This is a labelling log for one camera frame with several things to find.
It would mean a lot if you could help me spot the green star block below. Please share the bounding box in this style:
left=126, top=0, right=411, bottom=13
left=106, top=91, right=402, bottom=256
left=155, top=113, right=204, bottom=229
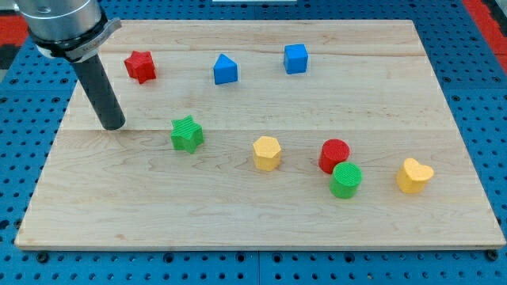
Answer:
left=170, top=116, right=204, bottom=154

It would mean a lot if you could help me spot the yellow heart block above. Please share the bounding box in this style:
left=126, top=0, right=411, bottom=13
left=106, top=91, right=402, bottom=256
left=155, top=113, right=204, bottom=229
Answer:
left=395, top=158, right=435, bottom=194

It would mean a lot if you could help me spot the yellow hexagon block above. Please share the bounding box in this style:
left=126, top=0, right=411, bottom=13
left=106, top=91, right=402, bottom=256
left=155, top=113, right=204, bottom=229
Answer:
left=253, top=136, right=281, bottom=171

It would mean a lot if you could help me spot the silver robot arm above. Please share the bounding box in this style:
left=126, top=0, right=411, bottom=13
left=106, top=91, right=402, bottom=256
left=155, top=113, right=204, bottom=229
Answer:
left=14, top=0, right=121, bottom=63

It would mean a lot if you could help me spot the blue cube block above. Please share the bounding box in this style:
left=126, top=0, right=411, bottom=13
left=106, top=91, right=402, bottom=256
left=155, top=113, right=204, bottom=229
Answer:
left=283, top=44, right=308, bottom=74

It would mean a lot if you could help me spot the red star block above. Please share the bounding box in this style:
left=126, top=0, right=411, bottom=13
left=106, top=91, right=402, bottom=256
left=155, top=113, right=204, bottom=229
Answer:
left=124, top=51, right=157, bottom=84

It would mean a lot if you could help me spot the light wooden board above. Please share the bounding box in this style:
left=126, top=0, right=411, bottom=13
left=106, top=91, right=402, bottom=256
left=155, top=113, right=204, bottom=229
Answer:
left=15, top=20, right=505, bottom=251

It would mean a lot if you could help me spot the blue triangle block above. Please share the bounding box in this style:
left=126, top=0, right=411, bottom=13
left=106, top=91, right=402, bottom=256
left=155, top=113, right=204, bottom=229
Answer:
left=213, top=54, right=238, bottom=85

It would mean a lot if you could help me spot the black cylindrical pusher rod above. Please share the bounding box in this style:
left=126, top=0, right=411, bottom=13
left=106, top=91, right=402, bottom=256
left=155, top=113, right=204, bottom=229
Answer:
left=71, top=55, right=125, bottom=131

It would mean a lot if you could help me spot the green cylinder block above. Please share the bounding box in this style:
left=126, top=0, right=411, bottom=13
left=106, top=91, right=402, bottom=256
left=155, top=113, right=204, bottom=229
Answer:
left=330, top=161, right=363, bottom=199

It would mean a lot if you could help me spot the red cylinder block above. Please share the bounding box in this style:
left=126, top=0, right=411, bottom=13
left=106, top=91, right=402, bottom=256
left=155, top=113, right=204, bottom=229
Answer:
left=318, top=139, right=350, bottom=174

